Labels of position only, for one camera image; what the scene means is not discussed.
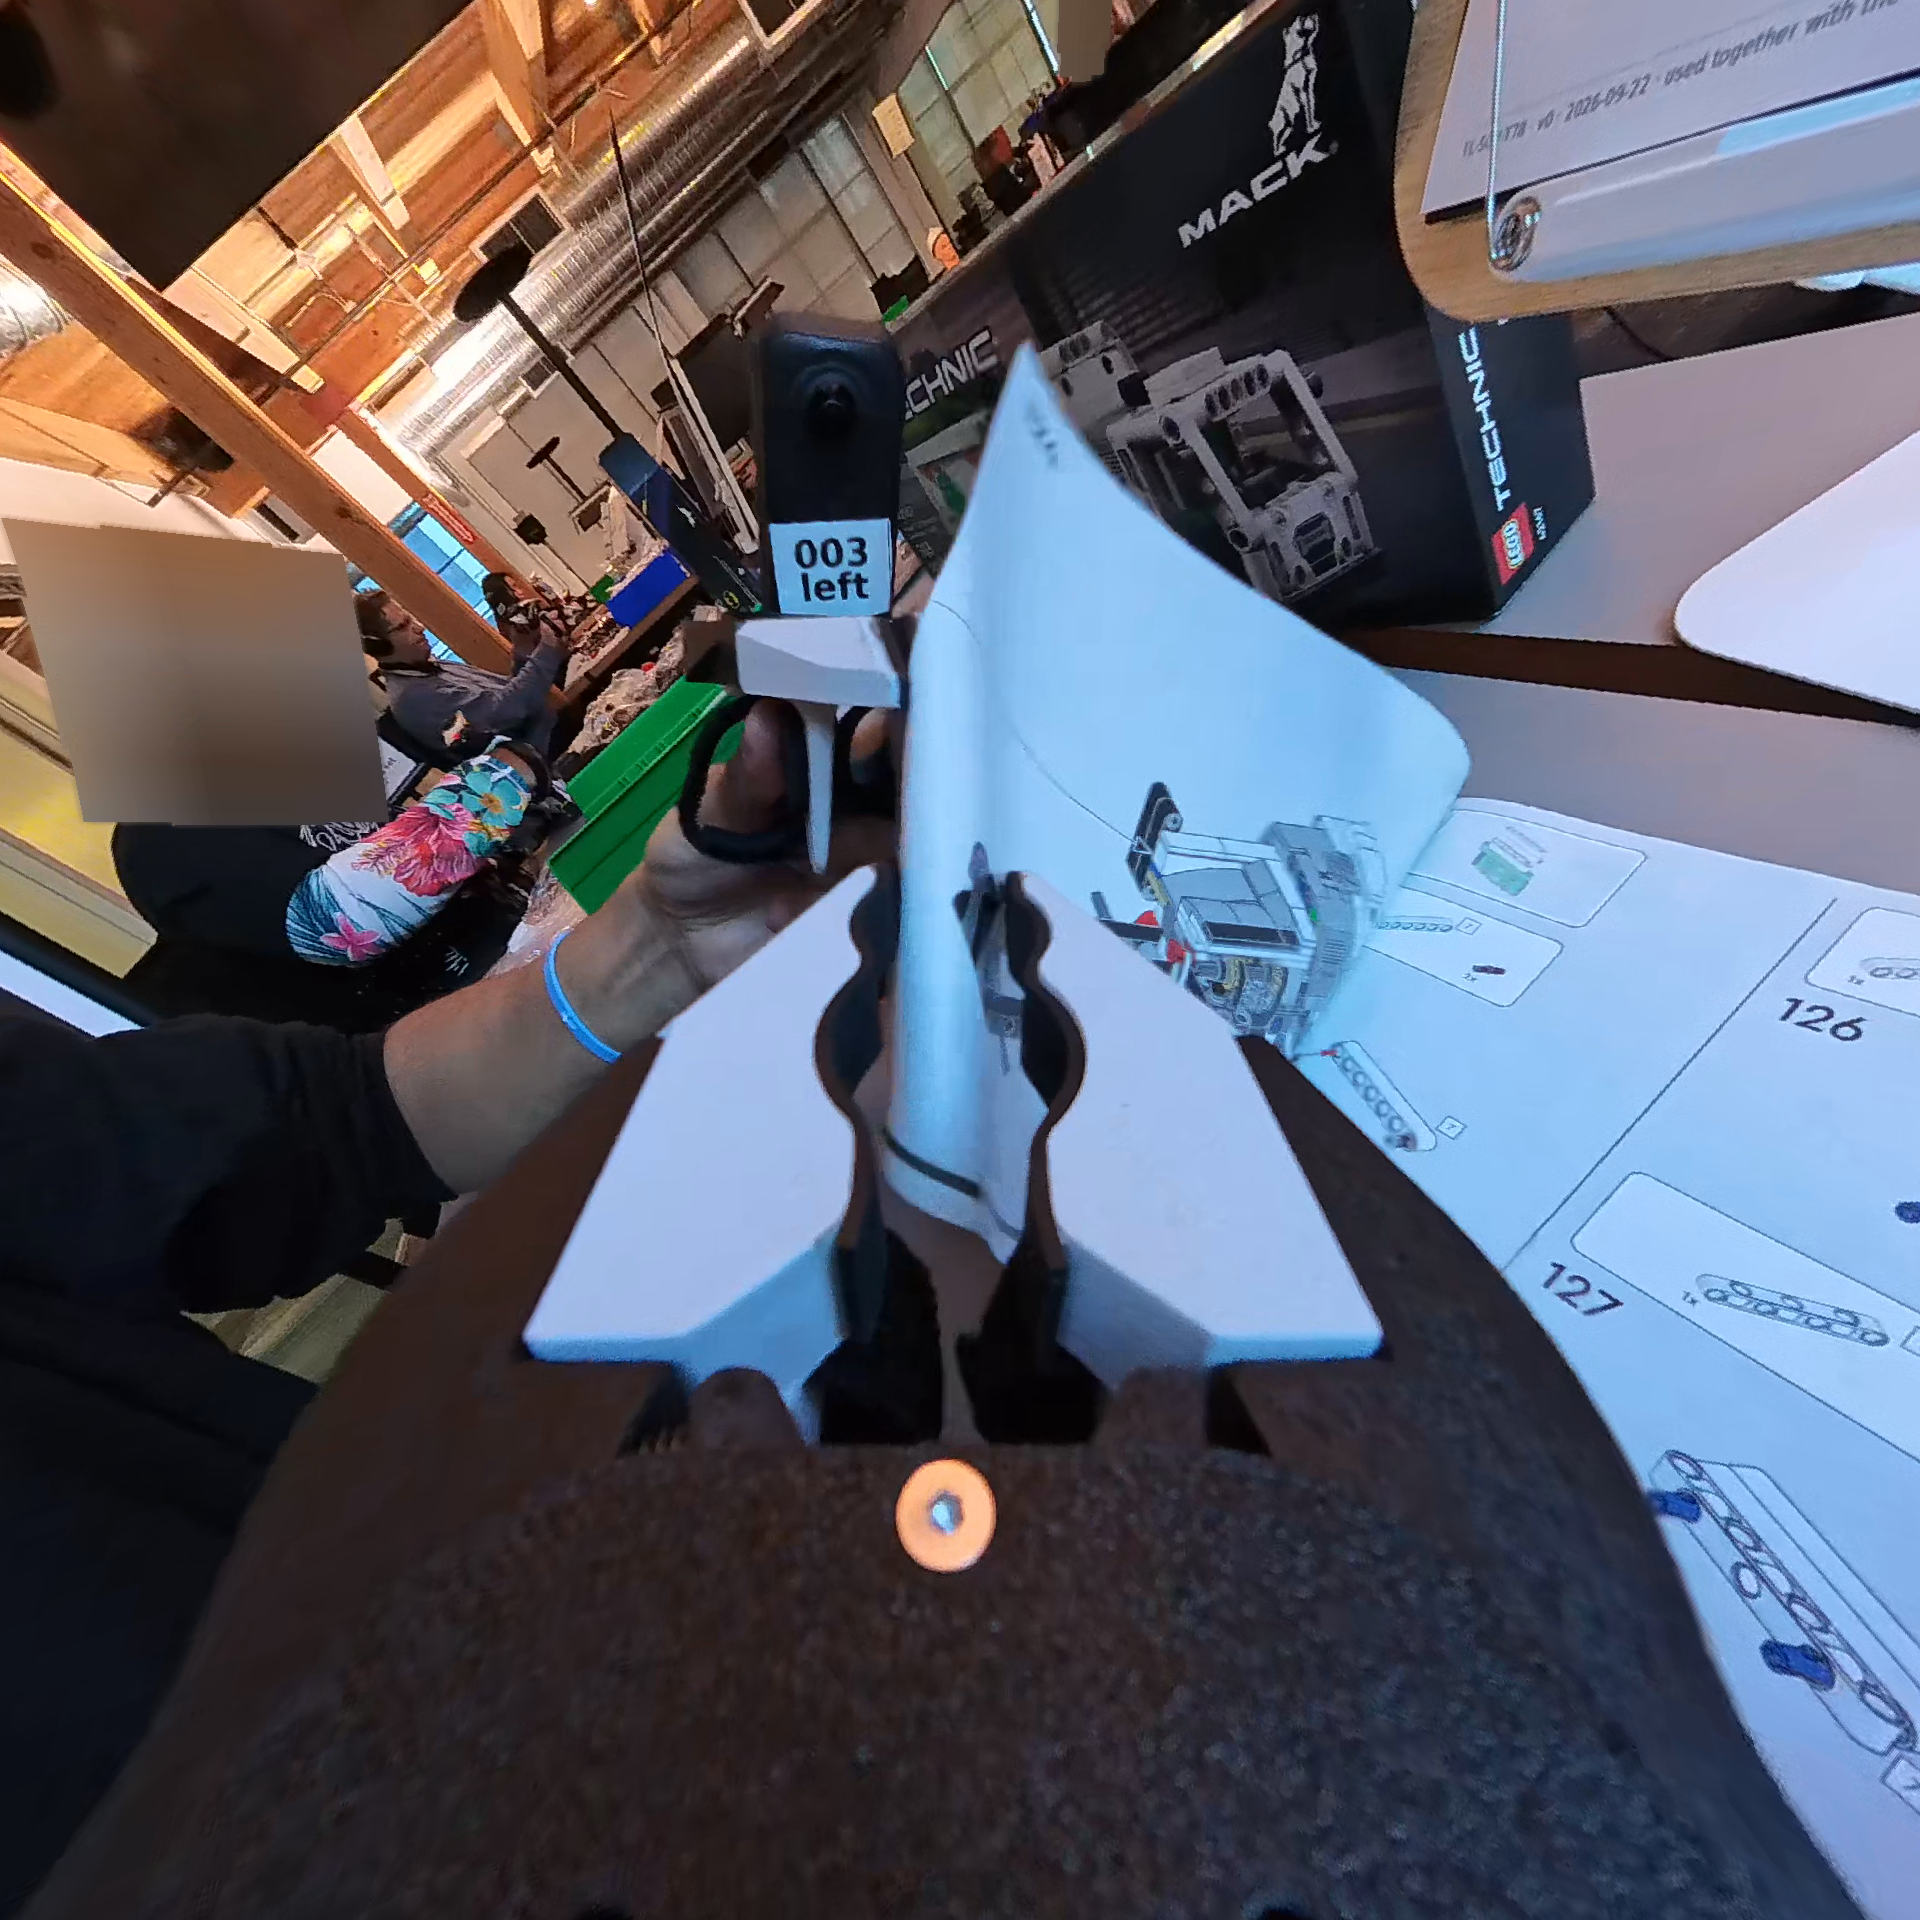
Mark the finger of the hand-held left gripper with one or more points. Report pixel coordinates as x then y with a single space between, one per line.
819 663

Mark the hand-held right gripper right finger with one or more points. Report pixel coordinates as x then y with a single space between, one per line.
1186 1202

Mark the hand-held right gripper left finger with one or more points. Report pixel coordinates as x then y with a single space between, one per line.
704 1184

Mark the lego instruction booklet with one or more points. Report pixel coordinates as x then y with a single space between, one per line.
1202 675

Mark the person's left forearm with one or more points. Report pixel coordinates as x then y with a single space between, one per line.
482 1051

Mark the black lego set box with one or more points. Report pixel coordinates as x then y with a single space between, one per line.
1350 376

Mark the person's left hand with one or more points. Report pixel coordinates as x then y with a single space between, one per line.
722 922

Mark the green bin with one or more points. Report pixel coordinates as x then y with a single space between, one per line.
639 781

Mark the blue wristband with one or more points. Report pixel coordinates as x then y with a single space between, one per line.
582 1003

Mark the wooden beam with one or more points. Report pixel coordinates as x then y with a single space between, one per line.
226 405

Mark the person's black top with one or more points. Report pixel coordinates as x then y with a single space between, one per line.
120 1575

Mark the white tray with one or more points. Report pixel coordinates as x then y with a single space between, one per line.
1823 599

